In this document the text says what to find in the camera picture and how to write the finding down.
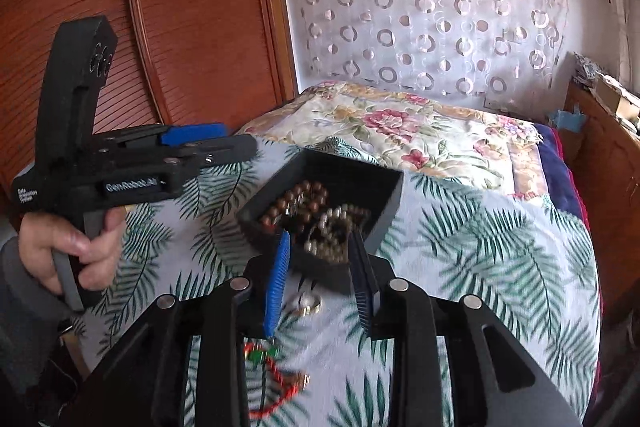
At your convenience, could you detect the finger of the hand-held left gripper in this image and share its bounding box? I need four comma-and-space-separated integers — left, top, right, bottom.
150, 123, 229, 148
165, 134, 259, 188

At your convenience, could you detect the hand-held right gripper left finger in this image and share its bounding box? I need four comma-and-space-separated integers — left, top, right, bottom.
82, 231, 292, 427

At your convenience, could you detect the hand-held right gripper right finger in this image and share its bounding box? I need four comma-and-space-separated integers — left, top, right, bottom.
347, 231, 583, 427

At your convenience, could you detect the small metal ring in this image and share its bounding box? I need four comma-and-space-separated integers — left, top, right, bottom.
292, 292, 324, 316

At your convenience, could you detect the pile of bead jewellery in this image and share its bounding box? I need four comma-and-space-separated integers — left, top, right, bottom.
302, 204, 373, 264

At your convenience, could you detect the brown bead bracelet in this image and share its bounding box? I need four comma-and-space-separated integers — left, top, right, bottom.
259, 181, 331, 229

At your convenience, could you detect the black box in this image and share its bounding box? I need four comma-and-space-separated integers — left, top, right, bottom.
236, 148, 405, 295

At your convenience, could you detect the red cord bracelet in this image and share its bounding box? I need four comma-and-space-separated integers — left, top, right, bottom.
242, 342, 312, 419

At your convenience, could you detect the person's left forearm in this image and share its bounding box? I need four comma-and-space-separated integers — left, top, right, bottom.
0, 234, 77, 394

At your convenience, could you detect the person's left hand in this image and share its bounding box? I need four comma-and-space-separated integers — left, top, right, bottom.
19, 206, 127, 304

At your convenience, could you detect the wooden wardrobe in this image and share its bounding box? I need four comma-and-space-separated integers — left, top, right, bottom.
0, 0, 301, 228

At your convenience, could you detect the leaf print bedsheet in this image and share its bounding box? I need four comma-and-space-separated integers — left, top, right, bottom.
80, 137, 601, 427

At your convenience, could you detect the floral quilt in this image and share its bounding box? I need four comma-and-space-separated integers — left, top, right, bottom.
237, 81, 557, 202

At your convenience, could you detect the navy blanket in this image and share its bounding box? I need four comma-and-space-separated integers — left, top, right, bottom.
537, 124, 592, 234

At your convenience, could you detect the circle patterned sheer curtain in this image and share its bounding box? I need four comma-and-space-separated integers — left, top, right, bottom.
277, 0, 577, 101

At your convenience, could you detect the blue bag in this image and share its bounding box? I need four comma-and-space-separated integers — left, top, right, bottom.
547, 104, 587, 134

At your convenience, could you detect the wooden cabinet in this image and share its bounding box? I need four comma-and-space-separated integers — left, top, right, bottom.
562, 79, 640, 324

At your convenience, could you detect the floral cloth bundle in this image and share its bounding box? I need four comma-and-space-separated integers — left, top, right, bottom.
572, 52, 607, 84

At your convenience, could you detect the cardboard box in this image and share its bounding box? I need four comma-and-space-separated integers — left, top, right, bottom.
595, 74, 640, 121

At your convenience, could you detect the beige window curtain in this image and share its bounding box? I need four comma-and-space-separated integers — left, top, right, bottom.
585, 0, 632, 74

